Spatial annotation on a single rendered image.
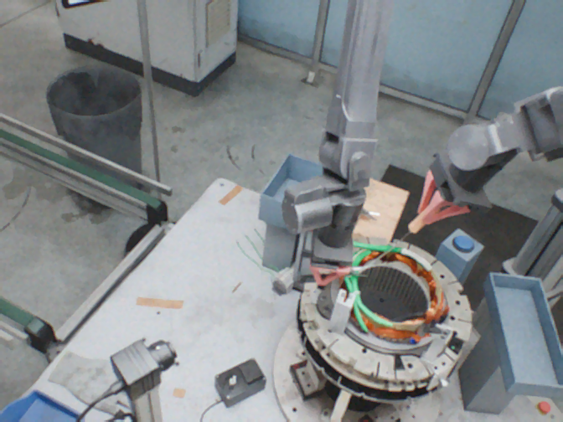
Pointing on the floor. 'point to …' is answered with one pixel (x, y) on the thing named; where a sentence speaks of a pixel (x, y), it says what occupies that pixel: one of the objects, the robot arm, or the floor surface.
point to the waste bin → (109, 148)
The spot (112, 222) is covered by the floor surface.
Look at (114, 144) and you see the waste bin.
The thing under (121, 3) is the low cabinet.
